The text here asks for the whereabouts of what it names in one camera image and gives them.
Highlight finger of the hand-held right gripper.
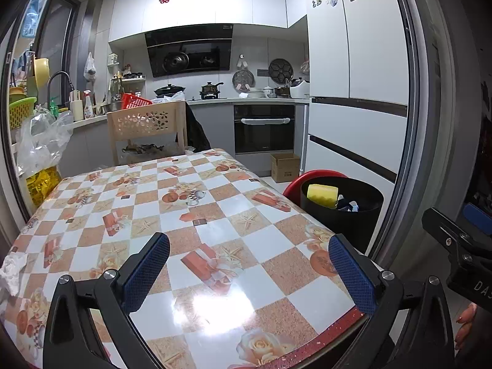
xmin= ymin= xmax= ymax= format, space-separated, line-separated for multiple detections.
xmin=463 ymin=203 xmax=492 ymax=224
xmin=422 ymin=208 xmax=485 ymax=262

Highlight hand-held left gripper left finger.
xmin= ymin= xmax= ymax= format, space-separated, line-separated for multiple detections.
xmin=43 ymin=232 xmax=171 ymax=369

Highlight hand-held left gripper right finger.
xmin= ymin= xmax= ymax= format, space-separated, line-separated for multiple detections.
xmin=328 ymin=234 xmax=457 ymax=369

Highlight black trash bin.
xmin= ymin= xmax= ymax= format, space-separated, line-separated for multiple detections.
xmin=300 ymin=177 xmax=385 ymax=254

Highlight yellow foam fruit net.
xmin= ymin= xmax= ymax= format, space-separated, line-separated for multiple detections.
xmin=307 ymin=184 xmax=339 ymax=205

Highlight person's right hand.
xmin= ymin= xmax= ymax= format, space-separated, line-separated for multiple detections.
xmin=454 ymin=303 xmax=479 ymax=350

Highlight checkered patterned tablecloth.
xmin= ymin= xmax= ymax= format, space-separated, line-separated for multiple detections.
xmin=0 ymin=148 xmax=366 ymax=369

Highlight red plastic stool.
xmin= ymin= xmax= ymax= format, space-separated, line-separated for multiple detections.
xmin=282 ymin=170 xmax=348 ymax=206

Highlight cardboard box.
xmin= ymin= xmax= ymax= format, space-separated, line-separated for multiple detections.
xmin=270 ymin=153 xmax=300 ymax=183

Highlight crumpled white tissue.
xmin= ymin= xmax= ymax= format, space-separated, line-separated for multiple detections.
xmin=0 ymin=253 xmax=28 ymax=296

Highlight yellow shiny packet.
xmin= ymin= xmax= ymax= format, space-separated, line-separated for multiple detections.
xmin=26 ymin=167 xmax=62 ymax=205

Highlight black garbage bag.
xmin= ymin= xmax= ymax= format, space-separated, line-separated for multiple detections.
xmin=185 ymin=102 xmax=211 ymax=152

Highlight beige perforated plastic cart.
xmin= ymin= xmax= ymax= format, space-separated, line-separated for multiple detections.
xmin=106 ymin=100 xmax=189 ymax=166

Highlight black built-in oven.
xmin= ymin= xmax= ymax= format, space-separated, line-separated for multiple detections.
xmin=233 ymin=104 xmax=296 ymax=154

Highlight clear plastic bag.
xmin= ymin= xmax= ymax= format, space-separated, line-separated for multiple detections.
xmin=17 ymin=108 xmax=73 ymax=177

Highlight red plastic basket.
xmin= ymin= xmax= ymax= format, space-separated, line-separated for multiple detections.
xmin=121 ymin=93 xmax=152 ymax=110

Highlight white spray bottle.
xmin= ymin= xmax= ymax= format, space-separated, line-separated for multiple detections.
xmin=82 ymin=89 xmax=95 ymax=119

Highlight black wok with lid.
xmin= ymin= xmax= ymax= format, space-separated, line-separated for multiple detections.
xmin=154 ymin=84 xmax=186 ymax=97

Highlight white rice cooker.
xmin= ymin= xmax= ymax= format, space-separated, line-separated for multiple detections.
xmin=289 ymin=78 xmax=310 ymax=98

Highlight white refrigerator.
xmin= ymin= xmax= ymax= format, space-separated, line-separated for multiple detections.
xmin=302 ymin=0 xmax=414 ymax=185

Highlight yellow plastic basket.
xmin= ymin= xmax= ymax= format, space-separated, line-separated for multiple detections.
xmin=8 ymin=97 xmax=37 ymax=129

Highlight hanging white plastic bag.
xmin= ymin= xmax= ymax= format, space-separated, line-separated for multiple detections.
xmin=84 ymin=52 xmax=97 ymax=81

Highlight black round baking pan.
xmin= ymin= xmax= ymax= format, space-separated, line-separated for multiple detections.
xmin=268 ymin=58 xmax=295 ymax=81

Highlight grey round steamer rack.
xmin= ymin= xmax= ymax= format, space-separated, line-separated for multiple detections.
xmin=232 ymin=70 xmax=255 ymax=93

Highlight black kitchen faucet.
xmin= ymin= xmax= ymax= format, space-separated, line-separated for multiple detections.
xmin=47 ymin=71 xmax=73 ymax=110

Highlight yellow plastic bowl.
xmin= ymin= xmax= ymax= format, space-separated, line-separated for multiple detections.
xmin=34 ymin=58 xmax=50 ymax=89

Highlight black range hood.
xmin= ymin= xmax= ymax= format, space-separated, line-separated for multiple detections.
xmin=145 ymin=24 xmax=234 ymax=77

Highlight white upper cabinets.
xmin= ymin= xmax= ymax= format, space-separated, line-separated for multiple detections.
xmin=108 ymin=0 xmax=308 ymax=45

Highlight black pot with handle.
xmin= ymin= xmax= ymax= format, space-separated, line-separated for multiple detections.
xmin=199 ymin=81 xmax=224 ymax=98

